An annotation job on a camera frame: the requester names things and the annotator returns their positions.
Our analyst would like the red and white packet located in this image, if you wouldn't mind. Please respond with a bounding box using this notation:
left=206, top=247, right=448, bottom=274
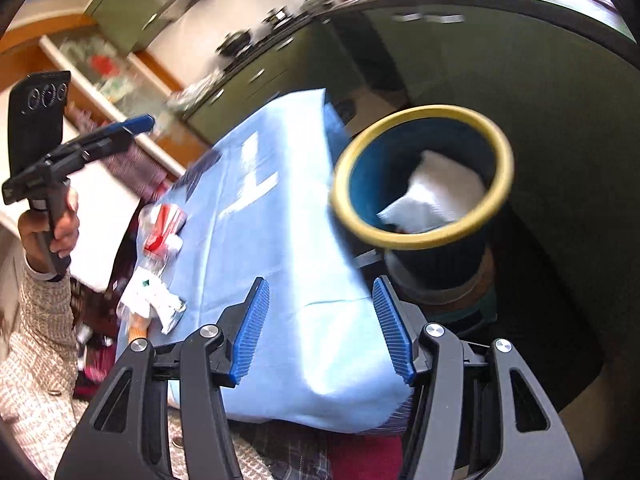
left=142, top=204, right=188, bottom=253

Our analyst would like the person's left hand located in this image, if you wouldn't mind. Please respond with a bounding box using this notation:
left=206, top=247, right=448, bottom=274
left=19, top=192, right=81, bottom=273

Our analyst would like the yellow-rimmed dark bin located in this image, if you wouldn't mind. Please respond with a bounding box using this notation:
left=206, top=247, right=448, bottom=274
left=331, top=105, right=515, bottom=306

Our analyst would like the plaid cloth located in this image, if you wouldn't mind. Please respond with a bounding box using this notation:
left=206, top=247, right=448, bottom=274
left=235, top=420, right=331, bottom=480

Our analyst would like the black wok with lid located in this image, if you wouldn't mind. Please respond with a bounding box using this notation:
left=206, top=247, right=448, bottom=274
left=216, top=31, right=252, bottom=57

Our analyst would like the clear plastic water bottle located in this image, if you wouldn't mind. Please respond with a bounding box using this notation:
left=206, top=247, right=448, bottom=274
left=132, top=247, right=173, bottom=286

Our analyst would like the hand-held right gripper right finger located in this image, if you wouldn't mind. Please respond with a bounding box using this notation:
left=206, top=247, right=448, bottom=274
left=372, top=275, right=586, bottom=480

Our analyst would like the glass sliding door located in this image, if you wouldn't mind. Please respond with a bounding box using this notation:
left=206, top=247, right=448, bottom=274
left=40, top=35, right=211, bottom=161

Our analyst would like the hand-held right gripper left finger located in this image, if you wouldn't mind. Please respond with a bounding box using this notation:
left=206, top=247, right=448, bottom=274
left=54, top=276, right=271, bottom=480

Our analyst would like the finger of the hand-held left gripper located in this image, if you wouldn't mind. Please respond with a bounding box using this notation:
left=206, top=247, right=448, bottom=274
left=75, top=114, right=155, bottom=161

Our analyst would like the white tissue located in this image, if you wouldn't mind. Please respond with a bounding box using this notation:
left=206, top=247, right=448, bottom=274
left=377, top=150, right=488, bottom=235

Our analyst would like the blue star-print tablecloth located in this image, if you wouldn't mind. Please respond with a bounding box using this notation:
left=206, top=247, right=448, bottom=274
left=117, top=89, right=416, bottom=433

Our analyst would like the person's left forearm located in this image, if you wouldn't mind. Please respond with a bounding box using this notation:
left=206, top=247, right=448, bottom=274
left=0, top=250, right=121, bottom=480

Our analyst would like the clear plastic bag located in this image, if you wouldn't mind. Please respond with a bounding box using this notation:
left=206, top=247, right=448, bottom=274
left=167, top=72, right=226, bottom=111

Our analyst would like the dark red cloth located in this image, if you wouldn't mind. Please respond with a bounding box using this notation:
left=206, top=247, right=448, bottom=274
left=325, top=435, right=406, bottom=480

